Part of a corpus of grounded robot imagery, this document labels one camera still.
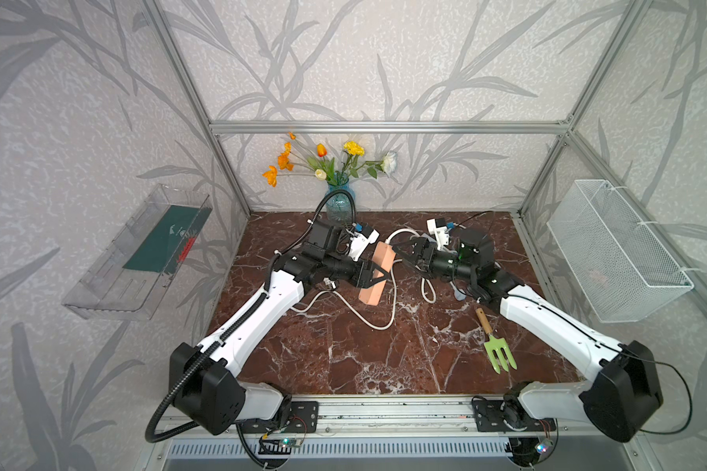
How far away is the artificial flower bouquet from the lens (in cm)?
100

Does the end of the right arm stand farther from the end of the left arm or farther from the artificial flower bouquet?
the artificial flower bouquet

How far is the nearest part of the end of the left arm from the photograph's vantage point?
2.15 feet

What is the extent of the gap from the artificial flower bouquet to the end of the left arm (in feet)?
1.31
